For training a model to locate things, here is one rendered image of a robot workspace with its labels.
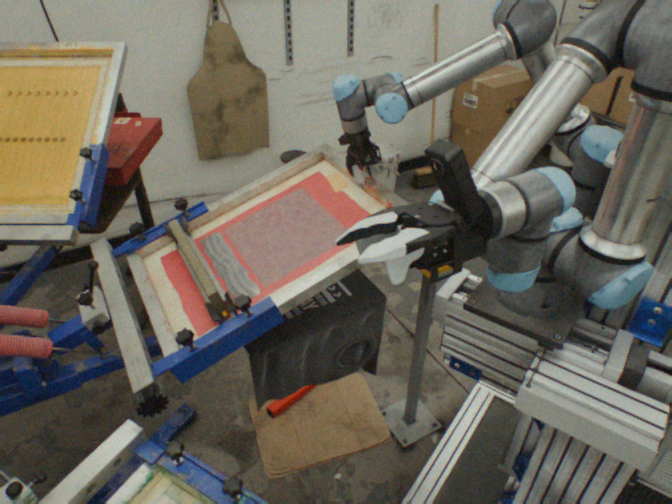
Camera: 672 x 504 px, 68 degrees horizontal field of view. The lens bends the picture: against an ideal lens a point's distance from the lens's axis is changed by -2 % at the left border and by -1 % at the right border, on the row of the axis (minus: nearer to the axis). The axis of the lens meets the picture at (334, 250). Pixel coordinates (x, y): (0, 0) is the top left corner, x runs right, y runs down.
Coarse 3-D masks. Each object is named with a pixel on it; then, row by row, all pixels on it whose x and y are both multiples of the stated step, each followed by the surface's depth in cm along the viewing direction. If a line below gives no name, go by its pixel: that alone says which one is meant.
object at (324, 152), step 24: (288, 168) 174; (336, 168) 173; (240, 192) 171; (384, 192) 152; (216, 216) 169; (168, 240) 165; (144, 264) 160; (336, 264) 134; (360, 264) 136; (144, 288) 146; (288, 288) 132; (312, 288) 131; (168, 336) 130
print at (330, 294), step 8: (328, 288) 165; (336, 288) 165; (344, 288) 165; (320, 296) 162; (328, 296) 162; (336, 296) 162; (344, 296) 162; (304, 304) 159; (312, 304) 159; (320, 304) 159; (288, 312) 156; (296, 312) 156
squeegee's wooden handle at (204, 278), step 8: (168, 224) 155; (176, 224) 154; (176, 232) 151; (184, 232) 150; (176, 240) 148; (184, 240) 147; (184, 248) 144; (192, 248) 143; (192, 256) 140; (192, 264) 138; (200, 264) 137; (200, 272) 134; (200, 280) 132; (208, 280) 131; (208, 288) 129; (216, 288) 129; (208, 296) 127; (216, 296) 128; (216, 304) 130; (224, 304) 131
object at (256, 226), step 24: (288, 192) 170; (312, 192) 167; (336, 192) 163; (240, 216) 167; (264, 216) 163; (288, 216) 160; (312, 216) 157; (240, 240) 157; (264, 240) 154; (168, 264) 157
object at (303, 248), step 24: (336, 216) 155; (360, 216) 152; (288, 240) 152; (312, 240) 149; (240, 264) 149; (264, 264) 146; (288, 264) 144; (312, 264) 142; (192, 288) 147; (264, 288) 139; (192, 312) 139
